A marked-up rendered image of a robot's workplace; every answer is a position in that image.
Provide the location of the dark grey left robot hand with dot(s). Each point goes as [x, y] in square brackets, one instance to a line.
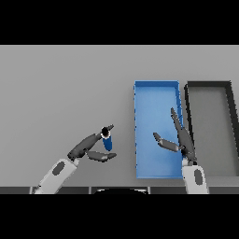
[83, 145]

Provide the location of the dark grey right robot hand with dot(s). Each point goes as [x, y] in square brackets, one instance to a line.
[185, 140]

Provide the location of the blue pipe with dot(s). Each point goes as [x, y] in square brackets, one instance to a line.
[107, 140]

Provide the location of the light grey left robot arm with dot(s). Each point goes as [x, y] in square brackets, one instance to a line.
[55, 176]

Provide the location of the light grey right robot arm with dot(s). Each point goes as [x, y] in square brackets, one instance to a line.
[194, 178]

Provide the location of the dark grey bin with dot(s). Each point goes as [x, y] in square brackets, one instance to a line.
[211, 130]

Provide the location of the blue bin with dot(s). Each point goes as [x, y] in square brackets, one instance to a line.
[157, 130]

